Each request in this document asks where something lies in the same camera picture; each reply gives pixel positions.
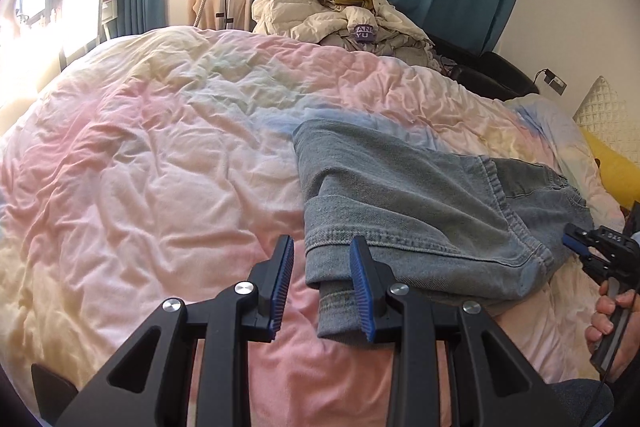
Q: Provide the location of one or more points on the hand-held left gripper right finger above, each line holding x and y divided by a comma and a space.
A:
361, 292

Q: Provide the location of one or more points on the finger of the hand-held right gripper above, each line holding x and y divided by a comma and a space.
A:
595, 267
576, 241

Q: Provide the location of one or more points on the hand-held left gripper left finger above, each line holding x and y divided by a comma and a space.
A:
281, 287

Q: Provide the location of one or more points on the person's right hand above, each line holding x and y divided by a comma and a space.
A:
600, 309

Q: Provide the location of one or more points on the yellow pillow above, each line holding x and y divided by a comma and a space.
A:
620, 172

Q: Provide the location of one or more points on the pastel pillow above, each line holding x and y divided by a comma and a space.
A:
550, 132

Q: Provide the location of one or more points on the white quilted pillow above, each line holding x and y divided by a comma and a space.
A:
600, 107

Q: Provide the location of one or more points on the person's leg dark trousers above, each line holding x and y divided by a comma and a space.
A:
575, 404

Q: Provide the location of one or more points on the pastel tie-dye bed duvet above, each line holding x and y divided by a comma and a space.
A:
150, 182

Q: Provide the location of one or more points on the black leather sofa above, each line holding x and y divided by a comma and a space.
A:
480, 72

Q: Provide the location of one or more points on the grey crumpled garment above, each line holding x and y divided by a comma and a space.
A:
400, 52

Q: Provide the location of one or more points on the white garment purple print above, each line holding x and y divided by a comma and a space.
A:
361, 27

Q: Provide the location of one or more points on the cream quilted comforter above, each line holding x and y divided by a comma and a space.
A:
290, 12

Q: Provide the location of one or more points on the white chair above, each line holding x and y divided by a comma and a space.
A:
82, 17

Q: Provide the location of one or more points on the white desk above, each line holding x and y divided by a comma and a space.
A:
30, 57

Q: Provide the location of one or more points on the grey wall socket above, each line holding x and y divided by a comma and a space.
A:
556, 82

